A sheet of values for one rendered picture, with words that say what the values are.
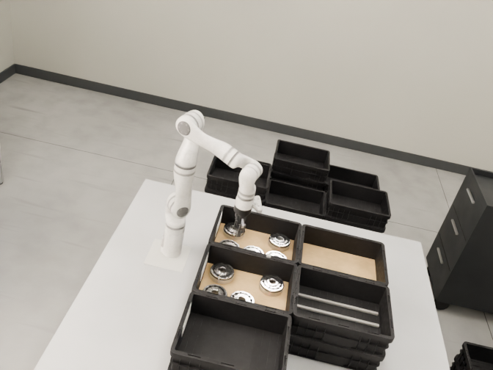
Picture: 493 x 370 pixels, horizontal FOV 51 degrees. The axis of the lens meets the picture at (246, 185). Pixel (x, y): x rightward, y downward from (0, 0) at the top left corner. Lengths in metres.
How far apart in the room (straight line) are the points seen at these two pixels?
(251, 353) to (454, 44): 3.74
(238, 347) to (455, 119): 3.85
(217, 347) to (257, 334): 0.18
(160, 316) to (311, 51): 3.34
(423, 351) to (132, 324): 1.25
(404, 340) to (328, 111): 3.15
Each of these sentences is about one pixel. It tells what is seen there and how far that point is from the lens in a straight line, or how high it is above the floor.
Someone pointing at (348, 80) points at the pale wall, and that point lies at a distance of 5.10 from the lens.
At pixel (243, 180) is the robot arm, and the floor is 1.28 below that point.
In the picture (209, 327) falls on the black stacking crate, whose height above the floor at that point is 0.83.
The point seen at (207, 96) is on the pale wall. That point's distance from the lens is 5.28.
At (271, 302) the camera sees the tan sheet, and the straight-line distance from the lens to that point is 2.21.
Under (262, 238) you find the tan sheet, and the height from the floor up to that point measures 0.83.
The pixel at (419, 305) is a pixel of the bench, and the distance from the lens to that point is 2.68.
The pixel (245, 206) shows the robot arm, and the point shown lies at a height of 1.15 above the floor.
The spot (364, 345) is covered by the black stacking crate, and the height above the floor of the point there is 0.85.
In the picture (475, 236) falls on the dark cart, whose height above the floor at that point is 0.67.
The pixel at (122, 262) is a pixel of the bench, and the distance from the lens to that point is 2.47.
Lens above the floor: 2.38
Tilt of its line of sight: 33 degrees down
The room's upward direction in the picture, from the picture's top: 12 degrees clockwise
